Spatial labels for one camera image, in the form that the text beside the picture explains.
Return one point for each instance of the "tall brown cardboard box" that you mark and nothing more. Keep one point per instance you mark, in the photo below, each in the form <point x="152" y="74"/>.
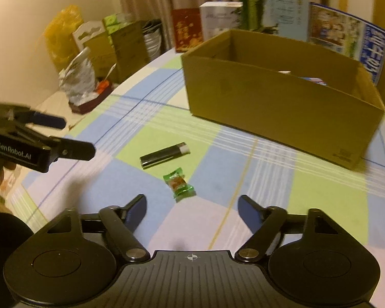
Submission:
<point x="131" y="51"/>

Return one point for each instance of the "dark red box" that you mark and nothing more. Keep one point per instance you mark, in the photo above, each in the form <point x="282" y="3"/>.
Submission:
<point x="89" y="102"/>

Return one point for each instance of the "yellow plastic bag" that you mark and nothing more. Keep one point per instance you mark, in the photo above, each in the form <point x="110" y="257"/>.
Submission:
<point x="62" y="35"/>

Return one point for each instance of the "green candy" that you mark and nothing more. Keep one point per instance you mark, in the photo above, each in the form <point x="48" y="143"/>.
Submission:
<point x="178" y="184"/>

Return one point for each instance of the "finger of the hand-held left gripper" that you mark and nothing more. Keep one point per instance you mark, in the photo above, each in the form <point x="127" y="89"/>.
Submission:
<point x="77" y="150"/>
<point x="48" y="121"/>

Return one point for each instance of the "white crumpled plastic bag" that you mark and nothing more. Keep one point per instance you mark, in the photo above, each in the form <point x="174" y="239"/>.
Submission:
<point x="78" y="77"/>

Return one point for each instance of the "green patterned box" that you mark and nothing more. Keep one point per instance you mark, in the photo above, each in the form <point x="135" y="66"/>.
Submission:
<point x="114" y="22"/>

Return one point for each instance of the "small orange object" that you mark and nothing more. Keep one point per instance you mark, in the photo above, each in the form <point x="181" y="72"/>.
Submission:
<point x="103" y="85"/>

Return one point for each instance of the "blue milk carton box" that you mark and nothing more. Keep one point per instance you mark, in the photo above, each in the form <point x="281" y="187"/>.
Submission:
<point x="349" y="35"/>

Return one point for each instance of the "black lighter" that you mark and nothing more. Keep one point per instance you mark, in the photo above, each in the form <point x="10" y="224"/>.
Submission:
<point x="163" y="157"/>

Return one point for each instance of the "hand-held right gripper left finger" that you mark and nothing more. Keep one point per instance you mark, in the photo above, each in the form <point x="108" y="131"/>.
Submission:
<point x="138" y="208"/>

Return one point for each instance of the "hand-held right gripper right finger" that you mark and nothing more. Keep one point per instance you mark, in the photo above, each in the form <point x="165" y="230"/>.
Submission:
<point x="248" y="208"/>

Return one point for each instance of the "white gift box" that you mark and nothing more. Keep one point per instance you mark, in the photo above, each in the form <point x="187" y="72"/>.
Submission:
<point x="219" y="19"/>

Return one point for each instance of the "red gift box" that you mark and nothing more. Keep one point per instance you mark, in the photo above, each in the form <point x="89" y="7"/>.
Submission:
<point x="186" y="30"/>

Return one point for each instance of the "green and pale blue box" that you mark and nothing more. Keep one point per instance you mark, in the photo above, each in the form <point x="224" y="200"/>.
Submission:
<point x="276" y="9"/>

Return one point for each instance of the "white striped bag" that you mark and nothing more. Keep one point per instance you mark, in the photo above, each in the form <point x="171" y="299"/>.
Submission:
<point x="152" y="40"/>

